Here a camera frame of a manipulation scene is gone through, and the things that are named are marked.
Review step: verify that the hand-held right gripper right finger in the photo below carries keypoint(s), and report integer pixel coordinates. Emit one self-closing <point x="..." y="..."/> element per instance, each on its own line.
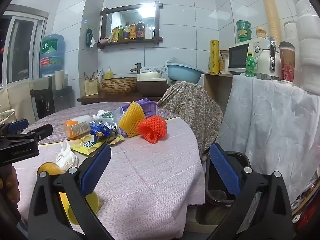
<point x="225" y="172"/>

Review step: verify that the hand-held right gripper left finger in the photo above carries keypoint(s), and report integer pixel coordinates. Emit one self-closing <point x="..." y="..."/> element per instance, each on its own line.
<point x="96" y="170"/>

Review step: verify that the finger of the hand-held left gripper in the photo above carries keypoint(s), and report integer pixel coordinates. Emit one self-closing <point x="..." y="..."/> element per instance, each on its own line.
<point x="18" y="125"/>
<point x="37" y="132"/>

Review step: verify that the yellow snack wrapper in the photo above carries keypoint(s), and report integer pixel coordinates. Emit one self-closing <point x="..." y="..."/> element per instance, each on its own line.
<point x="85" y="147"/>

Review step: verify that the black trash bin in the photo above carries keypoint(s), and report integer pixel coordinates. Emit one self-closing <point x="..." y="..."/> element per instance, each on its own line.
<point x="217" y="198"/>

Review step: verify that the silver foil bag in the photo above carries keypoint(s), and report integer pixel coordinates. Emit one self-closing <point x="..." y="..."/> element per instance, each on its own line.
<point x="113" y="124"/>

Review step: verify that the purple package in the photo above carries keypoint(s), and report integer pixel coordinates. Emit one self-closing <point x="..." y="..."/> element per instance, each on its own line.
<point x="148" y="107"/>

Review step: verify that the person's left hand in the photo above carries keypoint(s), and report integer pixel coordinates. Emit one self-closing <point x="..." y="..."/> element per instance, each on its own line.
<point x="11" y="185"/>

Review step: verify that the purple patterned table cloth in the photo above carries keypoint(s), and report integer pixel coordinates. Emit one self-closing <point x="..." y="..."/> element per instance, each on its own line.
<point x="50" y="118"/>

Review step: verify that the white crumpled tissue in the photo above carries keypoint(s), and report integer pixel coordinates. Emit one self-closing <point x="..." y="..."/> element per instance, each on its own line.
<point x="66" y="158"/>

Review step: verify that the yellow plastic cup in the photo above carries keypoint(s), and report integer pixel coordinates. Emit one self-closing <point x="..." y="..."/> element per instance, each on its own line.
<point x="93" y="202"/>

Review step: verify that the water dispenser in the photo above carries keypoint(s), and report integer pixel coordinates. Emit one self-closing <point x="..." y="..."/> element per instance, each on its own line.
<point x="43" y="97"/>

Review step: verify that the blue snack packet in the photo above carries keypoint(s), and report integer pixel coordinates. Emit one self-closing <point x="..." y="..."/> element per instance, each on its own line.
<point x="100" y="128"/>

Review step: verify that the white bottle orange cap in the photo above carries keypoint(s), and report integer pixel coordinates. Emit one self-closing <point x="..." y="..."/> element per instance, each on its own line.
<point x="80" y="127"/>

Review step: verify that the short stack of paper cups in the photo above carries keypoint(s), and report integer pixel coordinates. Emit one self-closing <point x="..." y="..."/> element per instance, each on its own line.
<point x="61" y="80"/>

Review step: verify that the yellow foam fruit net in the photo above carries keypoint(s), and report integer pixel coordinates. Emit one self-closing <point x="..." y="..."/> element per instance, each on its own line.
<point x="131" y="120"/>

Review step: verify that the white cloth cover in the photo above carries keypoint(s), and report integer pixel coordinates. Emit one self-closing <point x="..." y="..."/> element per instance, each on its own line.
<point x="270" y="120"/>

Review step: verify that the chopstick holder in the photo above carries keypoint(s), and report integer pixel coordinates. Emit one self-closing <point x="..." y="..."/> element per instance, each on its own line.
<point x="90" y="87"/>

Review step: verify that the orange foam fruit net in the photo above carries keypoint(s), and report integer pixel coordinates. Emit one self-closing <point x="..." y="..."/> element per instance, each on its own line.
<point x="152" y="128"/>

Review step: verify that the wooden counter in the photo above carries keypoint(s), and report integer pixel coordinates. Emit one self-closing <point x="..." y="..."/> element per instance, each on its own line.
<point x="112" y="98"/>

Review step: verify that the floral cloth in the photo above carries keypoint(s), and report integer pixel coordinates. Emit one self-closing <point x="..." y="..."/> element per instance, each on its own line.
<point x="195" y="105"/>

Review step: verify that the blue water jug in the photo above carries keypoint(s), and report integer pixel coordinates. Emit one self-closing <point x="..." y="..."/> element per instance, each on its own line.
<point x="52" y="55"/>

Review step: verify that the window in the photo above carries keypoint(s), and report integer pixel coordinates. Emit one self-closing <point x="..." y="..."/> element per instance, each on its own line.
<point x="22" y="47"/>

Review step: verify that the wooden cabinet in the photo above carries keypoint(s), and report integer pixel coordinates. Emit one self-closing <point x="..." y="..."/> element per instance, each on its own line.
<point x="215" y="90"/>

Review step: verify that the wicker basket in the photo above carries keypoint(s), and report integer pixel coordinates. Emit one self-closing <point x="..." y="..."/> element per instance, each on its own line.
<point x="118" y="85"/>

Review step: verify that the yellow soap bottle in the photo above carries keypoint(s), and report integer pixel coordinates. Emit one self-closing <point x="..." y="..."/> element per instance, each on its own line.
<point x="109" y="74"/>

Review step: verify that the red plastic bag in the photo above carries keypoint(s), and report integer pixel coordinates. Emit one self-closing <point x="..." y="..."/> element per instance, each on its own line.
<point x="308" y="220"/>

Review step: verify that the brown pot white lid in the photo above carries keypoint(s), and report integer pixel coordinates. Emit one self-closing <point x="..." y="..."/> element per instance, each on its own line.
<point x="151" y="85"/>

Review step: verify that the green hanging packet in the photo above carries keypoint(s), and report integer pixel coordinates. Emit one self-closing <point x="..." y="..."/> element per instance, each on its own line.
<point x="90" y="37"/>

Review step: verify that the green soda bottle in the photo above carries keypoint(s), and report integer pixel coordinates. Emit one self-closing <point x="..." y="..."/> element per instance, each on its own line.
<point x="249" y="66"/>

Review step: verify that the blue plastic basin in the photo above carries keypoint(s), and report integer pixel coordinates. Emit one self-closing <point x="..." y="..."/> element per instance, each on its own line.
<point x="183" y="71"/>

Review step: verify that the metal faucet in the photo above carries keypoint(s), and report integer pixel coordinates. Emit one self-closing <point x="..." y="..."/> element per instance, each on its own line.
<point x="136" y="68"/>

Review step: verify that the glass jar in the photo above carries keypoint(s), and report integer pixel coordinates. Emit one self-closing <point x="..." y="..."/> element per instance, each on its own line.
<point x="223" y="61"/>

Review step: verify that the yellow roll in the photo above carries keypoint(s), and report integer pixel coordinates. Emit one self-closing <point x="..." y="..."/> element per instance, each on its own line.
<point x="214" y="57"/>

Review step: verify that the white microwave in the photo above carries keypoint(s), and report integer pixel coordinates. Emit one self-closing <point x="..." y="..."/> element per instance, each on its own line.
<point x="240" y="57"/>

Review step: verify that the white kettle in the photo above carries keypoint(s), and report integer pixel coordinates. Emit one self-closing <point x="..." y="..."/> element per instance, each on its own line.
<point x="265" y="62"/>

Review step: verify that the grey towel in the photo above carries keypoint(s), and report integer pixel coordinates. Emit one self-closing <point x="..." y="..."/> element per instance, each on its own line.
<point x="157" y="67"/>

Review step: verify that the red paper cup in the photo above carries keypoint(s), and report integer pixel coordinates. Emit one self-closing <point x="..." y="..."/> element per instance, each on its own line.
<point x="287" y="65"/>

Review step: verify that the green noodle bowl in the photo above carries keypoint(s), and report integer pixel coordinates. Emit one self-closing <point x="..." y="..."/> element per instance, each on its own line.
<point x="244" y="36"/>
<point x="243" y="25"/>

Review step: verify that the row of condiment bottles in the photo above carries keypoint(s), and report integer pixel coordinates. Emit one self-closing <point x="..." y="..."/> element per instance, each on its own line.
<point x="132" y="31"/>

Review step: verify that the stack of white paper rolls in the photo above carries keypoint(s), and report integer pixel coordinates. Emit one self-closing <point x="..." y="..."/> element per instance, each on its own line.
<point x="308" y="42"/>

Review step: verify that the white paper cup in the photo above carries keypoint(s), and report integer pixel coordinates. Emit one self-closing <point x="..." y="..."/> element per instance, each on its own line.
<point x="290" y="31"/>

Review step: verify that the tall stack of paper cups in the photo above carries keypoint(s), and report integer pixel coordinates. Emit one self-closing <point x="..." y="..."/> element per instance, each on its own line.
<point x="271" y="17"/>

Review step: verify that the wooden wall shelf with mirror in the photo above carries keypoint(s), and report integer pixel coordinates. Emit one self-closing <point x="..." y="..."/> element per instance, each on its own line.
<point x="130" y="41"/>

